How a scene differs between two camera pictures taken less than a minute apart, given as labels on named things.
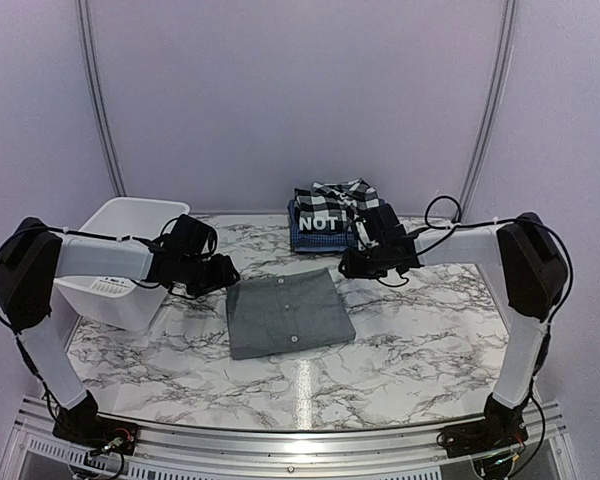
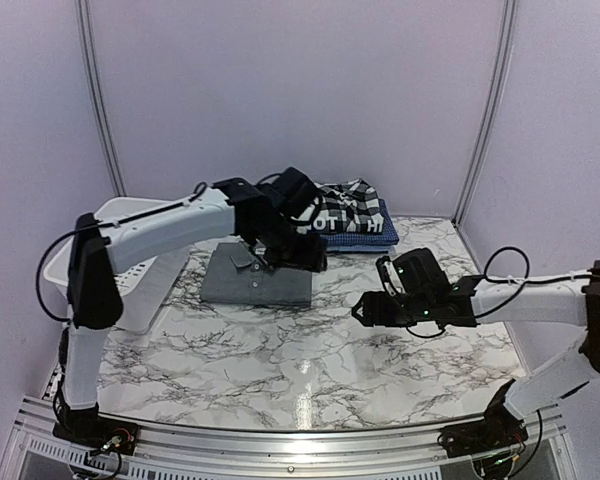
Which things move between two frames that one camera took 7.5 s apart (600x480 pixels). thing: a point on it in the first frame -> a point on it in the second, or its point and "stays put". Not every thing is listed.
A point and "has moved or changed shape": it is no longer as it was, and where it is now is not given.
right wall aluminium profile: (508, 17) stays put
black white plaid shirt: (349, 198) stays put
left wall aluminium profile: (95, 95) stays put
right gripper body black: (374, 267) -> (416, 310)
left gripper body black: (199, 278) -> (282, 246)
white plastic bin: (127, 304) stays put
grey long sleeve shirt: (286, 313) has moved or changed shape
